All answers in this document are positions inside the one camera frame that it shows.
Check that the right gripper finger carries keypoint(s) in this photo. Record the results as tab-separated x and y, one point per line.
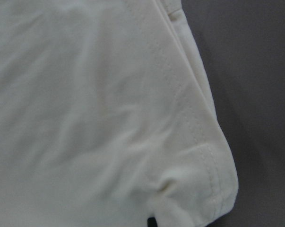
151	222

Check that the beige long sleeve shirt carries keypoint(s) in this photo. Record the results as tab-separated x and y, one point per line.
107	118

